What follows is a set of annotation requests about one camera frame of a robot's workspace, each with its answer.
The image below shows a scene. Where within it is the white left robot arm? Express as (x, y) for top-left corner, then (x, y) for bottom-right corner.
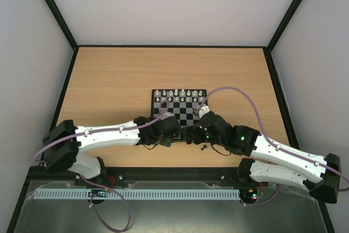
(43, 112), (180, 184)

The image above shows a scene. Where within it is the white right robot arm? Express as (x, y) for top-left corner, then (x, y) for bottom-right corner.
(181, 111), (340, 204)

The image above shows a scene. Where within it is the black grey chess board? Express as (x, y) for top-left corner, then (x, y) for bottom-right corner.
(151, 89), (207, 142)

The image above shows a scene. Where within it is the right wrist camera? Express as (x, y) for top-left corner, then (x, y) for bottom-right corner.
(194, 106), (210, 118)

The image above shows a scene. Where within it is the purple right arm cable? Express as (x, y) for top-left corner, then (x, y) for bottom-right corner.
(195, 86), (349, 207)

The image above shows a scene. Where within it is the light blue cable duct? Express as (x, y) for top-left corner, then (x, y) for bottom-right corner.
(33, 188), (240, 200)

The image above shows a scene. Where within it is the black enclosure frame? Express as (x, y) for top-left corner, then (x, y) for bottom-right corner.
(5, 0), (336, 233)

